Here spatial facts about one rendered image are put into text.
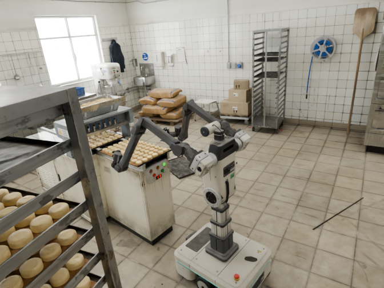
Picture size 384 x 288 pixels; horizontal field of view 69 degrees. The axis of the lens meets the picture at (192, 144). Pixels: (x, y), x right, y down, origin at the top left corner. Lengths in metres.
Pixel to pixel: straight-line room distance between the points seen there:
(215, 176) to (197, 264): 0.77
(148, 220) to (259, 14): 4.47
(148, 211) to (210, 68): 4.40
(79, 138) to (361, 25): 5.18
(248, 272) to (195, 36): 5.27
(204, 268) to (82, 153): 1.72
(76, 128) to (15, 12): 5.39
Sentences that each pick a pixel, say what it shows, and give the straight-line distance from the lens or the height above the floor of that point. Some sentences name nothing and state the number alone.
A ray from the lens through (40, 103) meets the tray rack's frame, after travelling 0.65.
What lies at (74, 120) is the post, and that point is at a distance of 0.72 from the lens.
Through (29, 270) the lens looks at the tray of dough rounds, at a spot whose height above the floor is 1.42.
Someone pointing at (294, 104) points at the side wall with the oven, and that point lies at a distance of 5.94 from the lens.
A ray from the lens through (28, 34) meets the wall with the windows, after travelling 6.10.
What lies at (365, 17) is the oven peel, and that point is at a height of 1.89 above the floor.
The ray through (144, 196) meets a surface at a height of 0.59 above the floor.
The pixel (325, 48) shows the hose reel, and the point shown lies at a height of 1.44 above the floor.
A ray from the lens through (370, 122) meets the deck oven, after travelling 4.82.
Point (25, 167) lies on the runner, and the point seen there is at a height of 1.68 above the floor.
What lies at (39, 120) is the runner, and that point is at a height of 1.76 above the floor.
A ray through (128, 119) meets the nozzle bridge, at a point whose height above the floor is 1.06.
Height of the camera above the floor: 1.92
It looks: 22 degrees down
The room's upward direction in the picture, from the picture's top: 4 degrees counter-clockwise
